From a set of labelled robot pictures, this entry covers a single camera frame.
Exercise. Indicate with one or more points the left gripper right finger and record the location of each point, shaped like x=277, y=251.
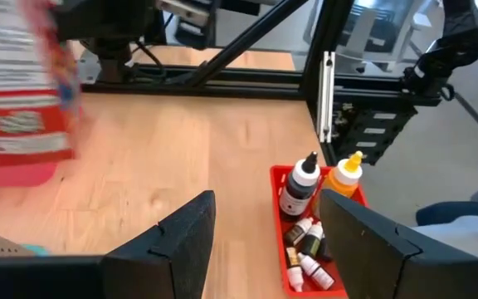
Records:
x=367, y=249

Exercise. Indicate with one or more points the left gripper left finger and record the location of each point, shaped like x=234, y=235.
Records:
x=181, y=245

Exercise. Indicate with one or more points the small dark green bottle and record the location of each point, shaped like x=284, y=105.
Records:
x=313, y=241

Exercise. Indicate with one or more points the small white-capped bottle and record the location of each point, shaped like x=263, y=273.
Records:
x=298, y=232
x=315, y=272
x=294, y=270

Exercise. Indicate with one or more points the black food colouring bottle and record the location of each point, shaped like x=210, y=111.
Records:
x=299, y=189

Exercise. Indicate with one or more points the green candy packet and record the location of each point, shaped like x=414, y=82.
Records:
x=15, y=104

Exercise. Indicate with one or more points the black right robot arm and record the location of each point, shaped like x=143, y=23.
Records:
x=110, y=29

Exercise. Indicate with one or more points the red perforated basket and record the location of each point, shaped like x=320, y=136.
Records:
x=280, y=232

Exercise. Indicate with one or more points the person's leg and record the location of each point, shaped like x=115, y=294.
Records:
x=467, y=236

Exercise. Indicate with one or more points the black labelled perforated plate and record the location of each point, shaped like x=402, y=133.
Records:
x=372, y=133

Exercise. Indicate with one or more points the pink translucent tray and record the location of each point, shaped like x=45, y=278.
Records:
x=11, y=172

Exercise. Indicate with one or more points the silver frame bracket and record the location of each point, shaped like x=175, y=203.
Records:
x=326, y=99

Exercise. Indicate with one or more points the black table frame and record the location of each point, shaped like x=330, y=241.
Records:
x=255, y=85

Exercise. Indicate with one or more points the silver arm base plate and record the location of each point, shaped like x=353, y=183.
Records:
x=87, y=68

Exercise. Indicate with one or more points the grey chair frame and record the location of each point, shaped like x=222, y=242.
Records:
x=367, y=33

